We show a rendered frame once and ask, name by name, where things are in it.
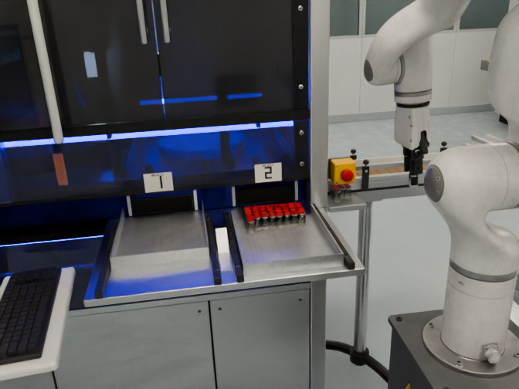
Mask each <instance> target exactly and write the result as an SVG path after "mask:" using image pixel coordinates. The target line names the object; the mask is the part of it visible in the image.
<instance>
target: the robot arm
mask: <svg viewBox="0 0 519 389"><path fill-rule="evenodd" d="M470 1H471V0H416V1H414V2H413V3H412V4H410V5H408V6H406V7H405V8H404V9H402V10H401V11H399V12H397V13H396V14H395V15H393V16H392V17H391V18H390V19H389V20H388V21H387V22H386V23H385V24H384V25H383V26H382V27H381V28H380V29H379V31H378V33H377V34H376V36H375V38H374V40H373V41H372V44H371V46H370V48H369V50H368V54H367V56H366V58H365V63H364V69H363V70H364V76H365V79H366V80H367V82H368V83H370V84H371V85H374V86H384V85H388V84H393V83H394V101H395V102H396V108H395V141H396V142H397V143H399V144H401V145H402V147H403V155H404V156H405V157H404V171H405V172H409V174H410V175H411V176H413V175H417V174H422V159H423V158H424V154H428V153H429V152H428V146H429V145H430V141H431V125H430V115H429V104H430V100H431V99H432V75H433V35H434V34H436V33H438V32H441V31H443V30H445V29H448V28H449V27H451V26H452V25H454V24H455V23H456V22H457V21H458V20H459V19H460V17H461V16H462V14H463V13H464V11H465V10H466V7H467V6H468V5H469V3H470ZM487 94H488V97H489V100H490V102H491V104H492V106H493V107H494V109H495V110H496V111H497V112H498V113H499V114H500V115H501V116H503V117H504V118H505V119H506V120H507V122H508V126H509V132H508V135H507V138H506V140H505V141H503V142H496V143H488V144H472V145H466V146H459V147H452V148H449V149H446V150H444V151H441V152H440V153H438V154H437V155H436V156H435V157H434V158H433V159H432V160H431V161H430V162H429V165H428V167H427V168H426V173H425V177H424V189H425V192H426V195H427V198H428V199H429V201H430V202H431V203H432V205H433V206H434V208H435V209H436V210H437V211H438V212H439V214H440V215H441V216H442V217H443V219H444V221H445V222H446V224H447V226H448V228H449V232H450V236H451V247H450V255H449V268H448V274H447V283H446V295H445V303H444V309H443V315H442V316H438V317H436V318H434V319H432V320H430V321H429V322H428V323H427V324H426V326H425V327H424V330H423V332H422V341H423V344H424V346H425V348H426V350H427V351H428V352H429V354H430V355H431V356H432V357H433V358H434V359H435V360H437V361H438V362H439V363H441V364H442V365H443V366H445V367H448V368H449V369H451V370H454V371H456V372H458V373H461V374H465V375H469V376H472V377H482V378H495V377H504V376H507V375H509V374H512V373H513V372H515V371H516V370H518V369H519V339H518V338H517V337H516V336H515V335H514V334H513V333H512V332H511V331H509V329H508V327H509V322H510V317H511V309H512V304H513V299H514V291H515V286H516V281H517V274H518V269H519V240H518V238H517V237H516V235H515V234H514V233H513V232H511V231H509V230H508V229H506V228H503V227H501V226H499V225H495V224H491V223H489V222H486V216H487V214H488V213H489V212H490V211H499V210H506V209H513V208H519V3H518V4H517V5H516V6H514V7H513V8H512V9H511V10H510V11H509V12H508V13H507V14H506V15H505V16H504V18H503V19H502V21H501V22H500V24H499V26H498V28H497V31H496V34H495V36H494V43H493V46H492V50H491V54H490V61H489V66H488V71H487ZM419 145H420V146H419ZM416 150H419V151H416Z"/></svg>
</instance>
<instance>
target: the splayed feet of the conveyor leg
mask: <svg viewBox="0 0 519 389"><path fill-rule="evenodd" d="M326 350H336V351H340V352H342V353H346V354H348V355H350V361H351V362H352V363H353V364H355V365H358V366H363V365H367V366H369V367H370V368H371V369H372V370H373V371H375V372H376V373H377V374H378V375H379V376H380V377H381V378H382V379H383V380H384V381H385V382H386V383H388V369H387V368H386V367H385V366H384V365H383V364H381V363H380V362H379V361H377V360H376V359H375V358H374V357H372V356H370V355H369V349H368V348H367V347H366V351H365V352H364V353H356V352H354V346H352V345H349V344H346V343H342V342H339V341H333V340H326Z"/></svg>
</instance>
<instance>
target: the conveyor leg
mask: <svg viewBox="0 0 519 389"><path fill-rule="evenodd" d="M373 201H382V199H381V200H373ZM373 201H365V203H366V204H367V209H362V210H359V212H358V252H357V257H358V259H359V260H360V262H361V263H362V265H363V266H364V267H365V275H361V276H356V293H355V315H354V352H356V353H364V352H365V351H366V334H367V318H368V287H369V271H370V255H371V224H372V208H373Z"/></svg>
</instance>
